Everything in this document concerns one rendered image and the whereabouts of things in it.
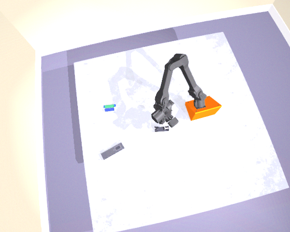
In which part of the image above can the black rectangular bar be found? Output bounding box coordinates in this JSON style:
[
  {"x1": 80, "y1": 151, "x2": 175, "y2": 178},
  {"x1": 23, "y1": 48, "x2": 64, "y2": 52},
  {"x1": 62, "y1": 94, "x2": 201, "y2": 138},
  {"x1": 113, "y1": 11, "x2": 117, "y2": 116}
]
[{"x1": 101, "y1": 143, "x2": 124, "y2": 160}]

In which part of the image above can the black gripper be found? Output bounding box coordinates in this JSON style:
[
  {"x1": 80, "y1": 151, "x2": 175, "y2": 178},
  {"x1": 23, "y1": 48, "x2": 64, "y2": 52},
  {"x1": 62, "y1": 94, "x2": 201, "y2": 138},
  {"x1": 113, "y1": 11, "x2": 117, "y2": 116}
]
[{"x1": 153, "y1": 104, "x2": 179, "y2": 128}]

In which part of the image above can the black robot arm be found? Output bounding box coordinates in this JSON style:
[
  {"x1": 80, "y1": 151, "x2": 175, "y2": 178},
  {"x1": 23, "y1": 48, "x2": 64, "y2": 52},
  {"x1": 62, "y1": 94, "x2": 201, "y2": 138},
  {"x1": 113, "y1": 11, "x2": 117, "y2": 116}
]
[{"x1": 151, "y1": 53, "x2": 207, "y2": 125}]

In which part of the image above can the dark grey battery holder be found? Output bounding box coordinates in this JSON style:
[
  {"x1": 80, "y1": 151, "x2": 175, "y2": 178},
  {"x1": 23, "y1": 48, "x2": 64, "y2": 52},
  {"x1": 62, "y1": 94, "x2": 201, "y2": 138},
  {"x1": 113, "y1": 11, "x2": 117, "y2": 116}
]
[{"x1": 155, "y1": 126, "x2": 169, "y2": 132}]

